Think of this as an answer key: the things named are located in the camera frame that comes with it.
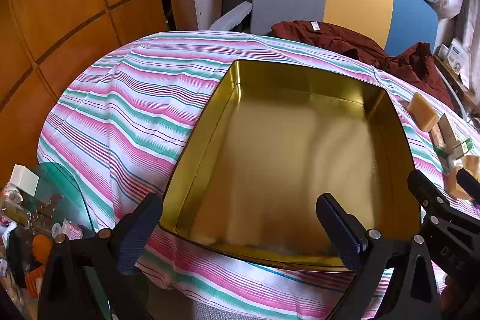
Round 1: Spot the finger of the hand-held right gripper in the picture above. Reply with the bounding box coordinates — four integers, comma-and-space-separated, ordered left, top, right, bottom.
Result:
457, 168, 480, 201
407, 170, 480, 231

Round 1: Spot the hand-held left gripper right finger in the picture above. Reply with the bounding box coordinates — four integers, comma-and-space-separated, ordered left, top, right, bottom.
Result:
316, 193, 441, 320

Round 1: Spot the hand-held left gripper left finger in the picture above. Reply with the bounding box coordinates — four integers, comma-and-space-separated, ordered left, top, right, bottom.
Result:
37, 193, 164, 320

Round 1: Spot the green white small box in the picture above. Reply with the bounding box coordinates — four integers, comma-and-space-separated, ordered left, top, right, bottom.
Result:
452, 138, 475, 159

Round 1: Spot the cream carton box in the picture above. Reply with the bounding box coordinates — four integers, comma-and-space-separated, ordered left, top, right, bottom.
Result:
438, 113, 460, 150

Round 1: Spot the gold metal tin box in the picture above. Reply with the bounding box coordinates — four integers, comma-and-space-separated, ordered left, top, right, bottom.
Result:
158, 59, 421, 273

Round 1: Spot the pink packet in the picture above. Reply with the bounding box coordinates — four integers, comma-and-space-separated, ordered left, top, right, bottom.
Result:
64, 219, 83, 238

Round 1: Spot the green glass side table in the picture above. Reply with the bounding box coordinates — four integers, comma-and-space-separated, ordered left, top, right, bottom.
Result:
32, 162, 113, 320

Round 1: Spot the orange object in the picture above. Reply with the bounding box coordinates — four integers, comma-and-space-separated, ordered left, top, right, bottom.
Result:
32, 235, 51, 264

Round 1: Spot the wooden side desk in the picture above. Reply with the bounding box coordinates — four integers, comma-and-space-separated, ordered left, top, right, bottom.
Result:
433, 54, 480, 111

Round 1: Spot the striped bed sheet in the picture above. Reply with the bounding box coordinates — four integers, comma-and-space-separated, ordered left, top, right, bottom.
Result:
37, 31, 480, 320

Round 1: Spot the clear bottle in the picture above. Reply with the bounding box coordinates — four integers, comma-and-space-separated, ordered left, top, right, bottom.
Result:
0, 205, 32, 227

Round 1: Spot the white cube box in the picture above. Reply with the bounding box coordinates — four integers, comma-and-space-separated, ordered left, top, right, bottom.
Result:
9, 164, 40, 197

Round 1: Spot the white printed box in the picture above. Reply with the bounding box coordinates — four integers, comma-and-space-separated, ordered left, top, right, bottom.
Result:
446, 38, 469, 73

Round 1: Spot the maroon garment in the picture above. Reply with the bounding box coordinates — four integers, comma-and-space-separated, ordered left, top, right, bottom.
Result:
271, 20, 456, 107

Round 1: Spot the white foam wrap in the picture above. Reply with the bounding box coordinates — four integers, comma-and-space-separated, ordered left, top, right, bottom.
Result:
208, 1, 253, 32

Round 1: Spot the grey metal bed rail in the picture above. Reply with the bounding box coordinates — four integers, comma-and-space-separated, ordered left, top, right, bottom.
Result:
437, 73, 469, 118

